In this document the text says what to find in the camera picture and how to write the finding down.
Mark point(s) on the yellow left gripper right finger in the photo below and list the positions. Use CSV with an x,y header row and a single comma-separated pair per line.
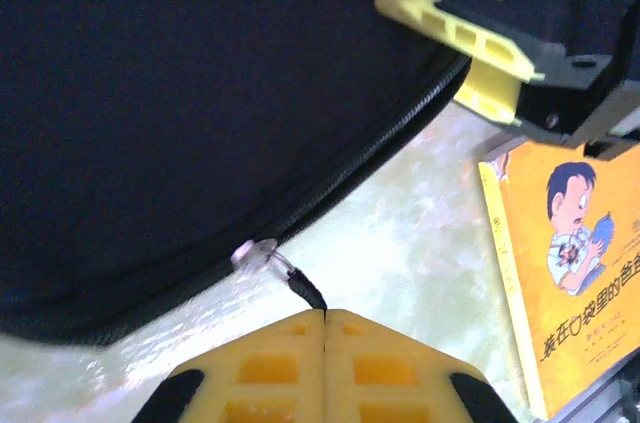
x,y
390,373

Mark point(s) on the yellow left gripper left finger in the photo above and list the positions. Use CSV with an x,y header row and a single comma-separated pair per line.
x,y
280,373

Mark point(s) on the yellow cartoon children's book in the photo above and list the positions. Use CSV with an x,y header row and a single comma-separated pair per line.
x,y
575,293

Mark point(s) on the black student backpack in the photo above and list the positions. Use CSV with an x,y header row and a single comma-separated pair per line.
x,y
150,93

